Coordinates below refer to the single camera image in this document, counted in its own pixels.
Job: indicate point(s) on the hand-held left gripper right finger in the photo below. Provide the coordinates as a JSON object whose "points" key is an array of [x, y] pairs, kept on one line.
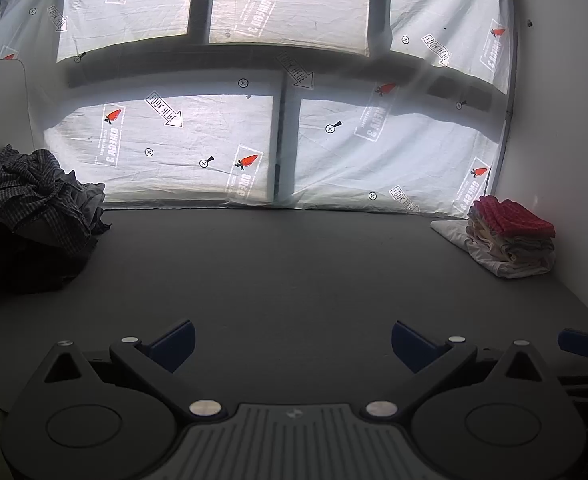
{"points": [[414, 345]]}

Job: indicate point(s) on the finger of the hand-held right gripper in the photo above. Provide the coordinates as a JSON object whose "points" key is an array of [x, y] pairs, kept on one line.
{"points": [[584, 342]]}

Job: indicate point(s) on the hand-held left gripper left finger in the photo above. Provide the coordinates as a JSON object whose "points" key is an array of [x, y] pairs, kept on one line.
{"points": [[173, 345]]}

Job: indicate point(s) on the blue plaid shirt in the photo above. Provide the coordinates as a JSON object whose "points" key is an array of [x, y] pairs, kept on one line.
{"points": [[28, 190]]}

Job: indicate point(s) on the stack of cream folded clothes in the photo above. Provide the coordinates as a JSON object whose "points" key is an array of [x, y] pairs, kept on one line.
{"points": [[504, 250]]}

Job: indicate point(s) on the white folded cloth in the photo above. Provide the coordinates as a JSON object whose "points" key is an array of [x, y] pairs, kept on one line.
{"points": [[449, 232]]}

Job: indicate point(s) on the red folded towel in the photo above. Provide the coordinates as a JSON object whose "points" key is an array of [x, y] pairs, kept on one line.
{"points": [[511, 217]]}

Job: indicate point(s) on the dark navy cloth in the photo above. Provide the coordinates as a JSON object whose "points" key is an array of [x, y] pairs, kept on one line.
{"points": [[18, 265]]}

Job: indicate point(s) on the white printed sheet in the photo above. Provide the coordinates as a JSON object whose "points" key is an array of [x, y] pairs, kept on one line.
{"points": [[183, 125]]}

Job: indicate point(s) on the white partition board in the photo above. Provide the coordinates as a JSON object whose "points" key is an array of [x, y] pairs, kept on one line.
{"points": [[3, 105]]}

